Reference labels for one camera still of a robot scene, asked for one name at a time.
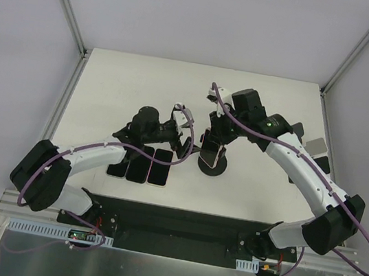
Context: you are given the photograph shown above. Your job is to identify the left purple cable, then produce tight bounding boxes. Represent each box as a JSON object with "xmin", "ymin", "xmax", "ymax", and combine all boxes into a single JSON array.
[{"xmin": 1, "ymin": 81, "xmax": 199, "ymax": 276}]

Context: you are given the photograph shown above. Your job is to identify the left aluminium frame post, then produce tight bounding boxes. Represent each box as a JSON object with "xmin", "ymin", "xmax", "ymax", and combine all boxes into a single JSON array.
[{"xmin": 29, "ymin": 0, "xmax": 98, "ymax": 58}]

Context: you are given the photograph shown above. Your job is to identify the right aluminium frame post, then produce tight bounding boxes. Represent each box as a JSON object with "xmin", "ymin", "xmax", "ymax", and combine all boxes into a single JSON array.
[{"xmin": 318, "ymin": 0, "xmax": 369, "ymax": 102}]

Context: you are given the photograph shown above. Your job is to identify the black clamp tripod stand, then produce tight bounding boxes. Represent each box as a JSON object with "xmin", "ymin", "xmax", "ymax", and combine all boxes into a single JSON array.
[{"xmin": 195, "ymin": 129, "xmax": 228, "ymax": 177}]

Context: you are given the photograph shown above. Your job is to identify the white metal phone stand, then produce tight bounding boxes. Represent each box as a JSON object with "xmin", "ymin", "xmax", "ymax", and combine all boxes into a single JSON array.
[{"xmin": 304, "ymin": 137, "xmax": 328, "ymax": 159}]

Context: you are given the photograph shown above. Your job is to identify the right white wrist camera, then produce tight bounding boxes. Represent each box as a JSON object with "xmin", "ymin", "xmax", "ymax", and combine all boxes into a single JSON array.
[{"xmin": 206, "ymin": 82, "xmax": 234, "ymax": 117}]

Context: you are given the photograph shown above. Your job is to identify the blue-edged black phone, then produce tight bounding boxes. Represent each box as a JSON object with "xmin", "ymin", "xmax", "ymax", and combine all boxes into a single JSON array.
[{"xmin": 106, "ymin": 163, "xmax": 128, "ymax": 179}]

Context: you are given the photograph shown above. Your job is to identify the round brown phone stand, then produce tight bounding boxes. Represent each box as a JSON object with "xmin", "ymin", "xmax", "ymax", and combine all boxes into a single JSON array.
[{"xmin": 292, "ymin": 122, "xmax": 305, "ymax": 139}]

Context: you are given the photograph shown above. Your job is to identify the aluminium frame post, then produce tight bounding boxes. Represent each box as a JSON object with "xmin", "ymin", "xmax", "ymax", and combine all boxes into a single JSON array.
[
  {"xmin": 29, "ymin": 0, "xmax": 98, "ymax": 58},
  {"xmin": 318, "ymin": 0, "xmax": 369, "ymax": 102}
]

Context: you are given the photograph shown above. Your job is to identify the white cable duct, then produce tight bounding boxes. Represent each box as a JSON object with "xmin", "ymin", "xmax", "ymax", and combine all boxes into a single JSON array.
[
  {"xmin": 7, "ymin": 218, "xmax": 113, "ymax": 247},
  {"xmin": 235, "ymin": 259, "xmax": 260, "ymax": 274}
]

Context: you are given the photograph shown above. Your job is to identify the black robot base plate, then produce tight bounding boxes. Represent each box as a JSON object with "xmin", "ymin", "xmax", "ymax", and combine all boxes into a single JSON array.
[{"xmin": 53, "ymin": 188, "xmax": 310, "ymax": 276}]

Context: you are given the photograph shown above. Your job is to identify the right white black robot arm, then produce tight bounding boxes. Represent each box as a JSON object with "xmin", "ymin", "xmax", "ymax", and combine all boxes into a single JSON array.
[{"xmin": 197, "ymin": 83, "xmax": 366, "ymax": 261}]

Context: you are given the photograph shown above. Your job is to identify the black folding phone stand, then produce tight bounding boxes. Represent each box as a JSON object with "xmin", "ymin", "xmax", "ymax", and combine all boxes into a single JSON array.
[{"xmin": 311, "ymin": 155, "xmax": 331, "ymax": 175}]

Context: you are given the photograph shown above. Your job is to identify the right white cable duct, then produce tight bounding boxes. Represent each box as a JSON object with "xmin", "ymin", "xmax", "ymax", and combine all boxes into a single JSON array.
[{"xmin": 235, "ymin": 259, "xmax": 260, "ymax": 274}]

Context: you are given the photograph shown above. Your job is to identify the cream-edged black phone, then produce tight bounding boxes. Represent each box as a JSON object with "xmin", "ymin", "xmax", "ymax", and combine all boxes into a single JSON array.
[{"xmin": 147, "ymin": 149, "xmax": 174, "ymax": 187}]

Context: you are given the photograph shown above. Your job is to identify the left white cable duct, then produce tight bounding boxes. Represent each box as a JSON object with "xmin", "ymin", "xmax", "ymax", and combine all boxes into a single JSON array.
[{"xmin": 7, "ymin": 218, "xmax": 113, "ymax": 247}]

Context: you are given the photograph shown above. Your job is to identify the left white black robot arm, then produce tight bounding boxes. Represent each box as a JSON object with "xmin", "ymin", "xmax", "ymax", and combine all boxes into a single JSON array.
[{"xmin": 10, "ymin": 103, "xmax": 195, "ymax": 227}]

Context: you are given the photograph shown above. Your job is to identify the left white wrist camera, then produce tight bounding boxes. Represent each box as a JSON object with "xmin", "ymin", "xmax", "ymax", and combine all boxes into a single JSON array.
[{"xmin": 171, "ymin": 102, "xmax": 194, "ymax": 135}]

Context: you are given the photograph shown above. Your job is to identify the pink phone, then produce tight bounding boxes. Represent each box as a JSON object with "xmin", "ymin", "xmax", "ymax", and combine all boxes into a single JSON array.
[{"xmin": 198, "ymin": 128, "xmax": 223, "ymax": 169}]

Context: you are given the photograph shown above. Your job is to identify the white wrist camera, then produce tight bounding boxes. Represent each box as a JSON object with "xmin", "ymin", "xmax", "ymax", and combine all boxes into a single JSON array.
[
  {"xmin": 206, "ymin": 82, "xmax": 234, "ymax": 117},
  {"xmin": 171, "ymin": 102, "xmax": 194, "ymax": 135}
]

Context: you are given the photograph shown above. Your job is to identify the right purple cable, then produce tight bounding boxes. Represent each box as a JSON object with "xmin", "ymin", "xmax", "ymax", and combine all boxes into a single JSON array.
[{"xmin": 183, "ymin": 81, "xmax": 369, "ymax": 276}]

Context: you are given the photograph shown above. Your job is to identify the purple cable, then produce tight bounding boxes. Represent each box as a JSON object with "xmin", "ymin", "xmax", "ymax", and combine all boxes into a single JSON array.
[
  {"xmin": 1, "ymin": 81, "xmax": 199, "ymax": 276},
  {"xmin": 183, "ymin": 81, "xmax": 369, "ymax": 276}
]

